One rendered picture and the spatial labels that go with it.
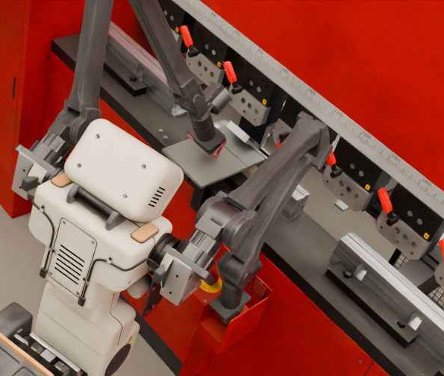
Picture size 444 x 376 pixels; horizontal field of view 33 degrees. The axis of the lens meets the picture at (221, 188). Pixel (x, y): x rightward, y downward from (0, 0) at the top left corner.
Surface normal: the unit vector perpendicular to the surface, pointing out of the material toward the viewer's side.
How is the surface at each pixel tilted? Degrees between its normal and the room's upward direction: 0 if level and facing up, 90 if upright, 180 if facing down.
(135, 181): 47
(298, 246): 0
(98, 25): 67
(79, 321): 82
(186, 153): 0
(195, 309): 90
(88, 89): 62
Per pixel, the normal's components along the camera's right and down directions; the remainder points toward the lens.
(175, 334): -0.72, 0.32
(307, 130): 0.04, -0.61
